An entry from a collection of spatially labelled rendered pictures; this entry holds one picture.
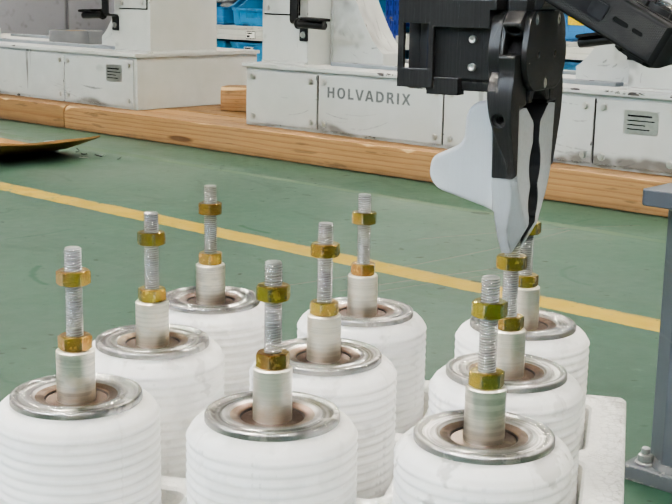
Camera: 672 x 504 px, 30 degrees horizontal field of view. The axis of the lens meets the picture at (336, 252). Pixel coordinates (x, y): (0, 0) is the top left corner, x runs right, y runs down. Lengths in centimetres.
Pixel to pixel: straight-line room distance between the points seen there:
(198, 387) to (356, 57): 290
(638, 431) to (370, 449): 71
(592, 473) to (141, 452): 30
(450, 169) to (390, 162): 253
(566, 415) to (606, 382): 86
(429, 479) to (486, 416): 5
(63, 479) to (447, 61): 32
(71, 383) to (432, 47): 28
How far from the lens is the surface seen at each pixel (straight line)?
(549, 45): 75
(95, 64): 432
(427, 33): 74
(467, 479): 63
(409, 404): 90
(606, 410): 95
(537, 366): 80
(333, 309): 79
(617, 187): 290
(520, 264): 76
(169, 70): 424
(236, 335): 91
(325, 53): 371
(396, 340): 88
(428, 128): 329
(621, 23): 71
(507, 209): 73
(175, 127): 389
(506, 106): 71
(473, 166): 74
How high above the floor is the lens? 49
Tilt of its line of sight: 12 degrees down
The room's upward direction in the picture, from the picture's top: 1 degrees clockwise
